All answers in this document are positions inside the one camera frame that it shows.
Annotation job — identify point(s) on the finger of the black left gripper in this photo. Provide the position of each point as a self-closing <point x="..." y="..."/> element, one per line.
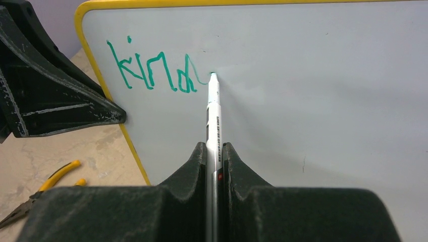
<point x="42" y="92"/>

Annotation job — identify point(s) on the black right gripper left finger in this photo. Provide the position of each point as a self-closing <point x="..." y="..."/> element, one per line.
<point x="173" y="210"/>

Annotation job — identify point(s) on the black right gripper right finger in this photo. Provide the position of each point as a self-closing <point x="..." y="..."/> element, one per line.
<point x="258" y="211"/>

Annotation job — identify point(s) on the white green marker pen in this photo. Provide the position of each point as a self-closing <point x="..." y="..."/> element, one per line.
<point x="214" y="163"/>

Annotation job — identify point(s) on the yellow framed whiteboard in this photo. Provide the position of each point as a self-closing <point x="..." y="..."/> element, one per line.
<point x="313" y="93"/>

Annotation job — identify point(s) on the yellow black pliers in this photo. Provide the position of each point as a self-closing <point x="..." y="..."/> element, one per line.
<point x="24" y="208"/>

